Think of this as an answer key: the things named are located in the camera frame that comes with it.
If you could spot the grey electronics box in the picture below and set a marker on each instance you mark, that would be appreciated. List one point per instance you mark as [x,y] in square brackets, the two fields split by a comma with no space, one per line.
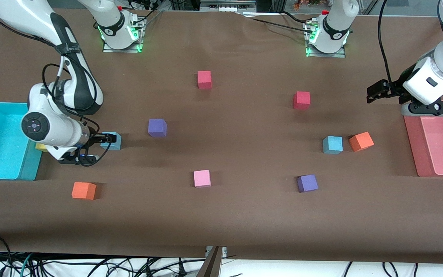
[227,5]

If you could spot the light blue foam block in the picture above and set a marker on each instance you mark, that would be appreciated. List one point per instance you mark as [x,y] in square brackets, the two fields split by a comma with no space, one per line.
[333,144]
[114,145]

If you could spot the purple foam block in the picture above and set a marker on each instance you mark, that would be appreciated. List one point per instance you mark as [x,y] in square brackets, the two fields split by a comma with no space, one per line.
[157,129]
[307,183]

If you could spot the dark aluminium frame beam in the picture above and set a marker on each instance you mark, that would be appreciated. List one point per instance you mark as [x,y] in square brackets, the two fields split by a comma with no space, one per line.
[212,267]

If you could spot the yellow foam block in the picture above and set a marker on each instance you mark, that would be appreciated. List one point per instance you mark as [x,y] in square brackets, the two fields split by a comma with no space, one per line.
[40,147]

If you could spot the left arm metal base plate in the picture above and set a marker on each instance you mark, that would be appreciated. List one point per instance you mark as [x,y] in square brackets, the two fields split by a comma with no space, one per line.
[340,55]

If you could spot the red foam block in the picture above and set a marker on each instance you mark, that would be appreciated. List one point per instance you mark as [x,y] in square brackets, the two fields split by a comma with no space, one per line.
[302,99]
[204,79]

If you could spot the silver corner bracket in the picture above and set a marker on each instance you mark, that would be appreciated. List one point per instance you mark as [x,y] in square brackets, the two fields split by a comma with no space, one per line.
[224,252]

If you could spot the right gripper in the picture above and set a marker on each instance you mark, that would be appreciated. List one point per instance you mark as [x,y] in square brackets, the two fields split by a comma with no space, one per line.
[95,137]

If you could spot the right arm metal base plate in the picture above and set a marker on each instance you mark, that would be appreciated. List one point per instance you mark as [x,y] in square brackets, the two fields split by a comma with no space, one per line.
[110,49]

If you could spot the brown table cover sheet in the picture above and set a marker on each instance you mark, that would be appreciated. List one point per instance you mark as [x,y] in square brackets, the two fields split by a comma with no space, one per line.
[244,215]

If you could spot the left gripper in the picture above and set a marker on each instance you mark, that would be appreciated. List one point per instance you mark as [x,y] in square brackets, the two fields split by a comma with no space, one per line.
[397,87]

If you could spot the pink foam block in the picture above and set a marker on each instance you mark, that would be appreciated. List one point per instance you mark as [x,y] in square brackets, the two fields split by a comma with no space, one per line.
[202,177]

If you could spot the orange foam block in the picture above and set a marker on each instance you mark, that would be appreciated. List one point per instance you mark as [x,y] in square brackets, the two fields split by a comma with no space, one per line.
[83,189]
[361,141]

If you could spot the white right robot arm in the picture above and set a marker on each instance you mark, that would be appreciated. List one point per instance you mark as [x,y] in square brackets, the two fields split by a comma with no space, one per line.
[56,132]

